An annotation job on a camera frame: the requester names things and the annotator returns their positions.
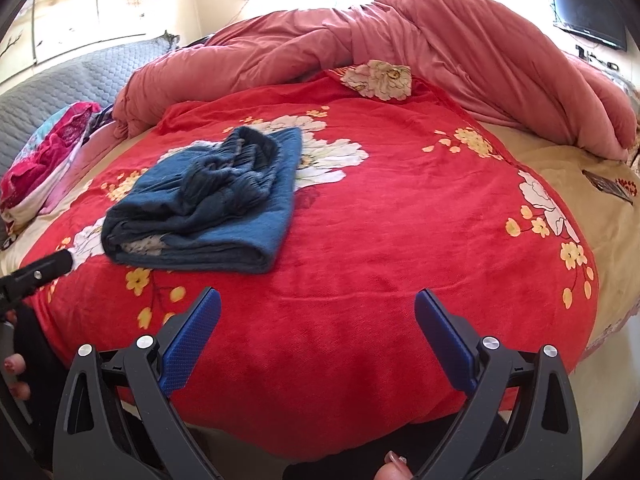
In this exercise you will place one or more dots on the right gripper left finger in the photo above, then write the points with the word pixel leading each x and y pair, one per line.
pixel 91 439

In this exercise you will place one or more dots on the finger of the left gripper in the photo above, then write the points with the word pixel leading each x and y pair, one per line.
pixel 23 282

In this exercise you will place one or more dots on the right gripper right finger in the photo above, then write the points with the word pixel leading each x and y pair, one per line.
pixel 519 419

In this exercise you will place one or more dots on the blue denim pants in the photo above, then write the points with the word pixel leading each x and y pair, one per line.
pixel 210 207

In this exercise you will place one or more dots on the left hand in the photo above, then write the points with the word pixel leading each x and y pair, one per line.
pixel 14 364

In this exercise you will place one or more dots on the right hand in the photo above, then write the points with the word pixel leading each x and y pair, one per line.
pixel 395 468

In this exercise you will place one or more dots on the pink floral pillow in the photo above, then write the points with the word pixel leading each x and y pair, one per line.
pixel 40 164

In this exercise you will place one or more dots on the light pink pillow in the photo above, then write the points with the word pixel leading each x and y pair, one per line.
pixel 100 143

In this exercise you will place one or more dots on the grey quilted headboard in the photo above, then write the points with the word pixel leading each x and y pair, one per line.
pixel 97 76

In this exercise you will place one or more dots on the red floral blanket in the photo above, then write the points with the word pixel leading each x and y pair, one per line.
pixel 317 348

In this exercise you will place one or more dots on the beige bed sheet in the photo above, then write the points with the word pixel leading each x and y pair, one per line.
pixel 610 225

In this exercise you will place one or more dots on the terracotta pink quilt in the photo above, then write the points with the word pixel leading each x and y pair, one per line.
pixel 495 64

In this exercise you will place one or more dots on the black flat television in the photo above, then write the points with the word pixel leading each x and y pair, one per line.
pixel 596 20

